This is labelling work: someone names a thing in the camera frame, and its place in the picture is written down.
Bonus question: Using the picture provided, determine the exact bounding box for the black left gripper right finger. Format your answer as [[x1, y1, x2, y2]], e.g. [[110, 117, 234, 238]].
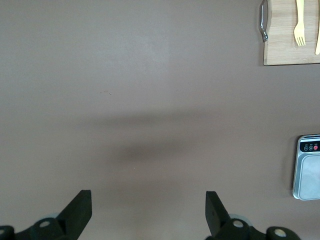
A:
[[205, 191, 301, 240]]

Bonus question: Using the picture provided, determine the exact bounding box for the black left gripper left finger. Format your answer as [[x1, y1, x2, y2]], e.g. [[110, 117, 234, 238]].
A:
[[0, 189, 93, 240]]

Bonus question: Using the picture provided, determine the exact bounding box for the silver digital kitchen scale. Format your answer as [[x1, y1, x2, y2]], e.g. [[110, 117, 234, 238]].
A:
[[292, 134, 320, 201]]

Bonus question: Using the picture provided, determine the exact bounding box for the wooden cutting board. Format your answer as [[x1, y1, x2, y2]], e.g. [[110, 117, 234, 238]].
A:
[[258, 0, 320, 67]]

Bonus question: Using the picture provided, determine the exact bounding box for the yellow plastic fork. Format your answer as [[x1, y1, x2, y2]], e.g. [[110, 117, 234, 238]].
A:
[[293, 0, 307, 48]]

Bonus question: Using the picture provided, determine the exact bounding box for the yellow plastic knife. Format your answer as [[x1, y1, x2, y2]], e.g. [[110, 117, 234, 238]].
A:
[[314, 0, 320, 56]]

